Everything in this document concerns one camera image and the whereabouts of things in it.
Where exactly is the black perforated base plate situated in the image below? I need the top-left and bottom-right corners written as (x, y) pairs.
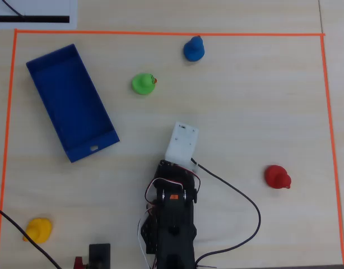
top-left (140, 215), bottom-right (159, 254)

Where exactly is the black camera cable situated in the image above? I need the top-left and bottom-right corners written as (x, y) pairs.
top-left (190, 157), bottom-right (262, 267)

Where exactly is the white paper sheet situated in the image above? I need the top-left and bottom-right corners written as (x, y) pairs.
top-left (0, 0), bottom-right (78, 30)

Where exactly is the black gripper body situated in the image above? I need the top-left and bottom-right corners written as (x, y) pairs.
top-left (157, 159), bottom-right (202, 205)

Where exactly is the green rubber duck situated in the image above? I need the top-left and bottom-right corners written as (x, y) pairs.
top-left (131, 73), bottom-right (159, 95)

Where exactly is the thick black cable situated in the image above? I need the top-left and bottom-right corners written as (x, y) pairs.
top-left (0, 203), bottom-right (62, 269)

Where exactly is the red white servo wire loop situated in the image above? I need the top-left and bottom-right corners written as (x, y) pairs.
top-left (145, 164), bottom-right (202, 208)

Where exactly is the red rubber duck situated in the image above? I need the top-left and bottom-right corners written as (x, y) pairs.
top-left (264, 164), bottom-right (292, 190)

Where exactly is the yellow rubber duck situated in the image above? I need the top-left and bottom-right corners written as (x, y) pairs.
top-left (22, 217), bottom-right (53, 244)

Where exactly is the black bar on paper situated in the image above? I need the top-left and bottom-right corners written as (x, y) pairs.
top-left (0, 16), bottom-right (70, 24)

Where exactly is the orange tape strip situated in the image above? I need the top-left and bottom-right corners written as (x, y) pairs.
top-left (14, 29), bottom-right (326, 38)
top-left (0, 29), bottom-right (18, 269)
top-left (319, 34), bottom-right (344, 266)

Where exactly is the blue rectangular box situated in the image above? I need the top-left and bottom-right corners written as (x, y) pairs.
top-left (25, 43), bottom-right (120, 164)

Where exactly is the thin black cable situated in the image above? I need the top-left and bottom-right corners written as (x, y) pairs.
top-left (2, 0), bottom-right (26, 18)

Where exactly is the blue rubber duck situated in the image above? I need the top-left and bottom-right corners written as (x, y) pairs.
top-left (183, 35), bottom-right (206, 62)

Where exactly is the black table clamp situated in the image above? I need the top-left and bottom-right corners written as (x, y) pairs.
top-left (89, 243), bottom-right (111, 269)

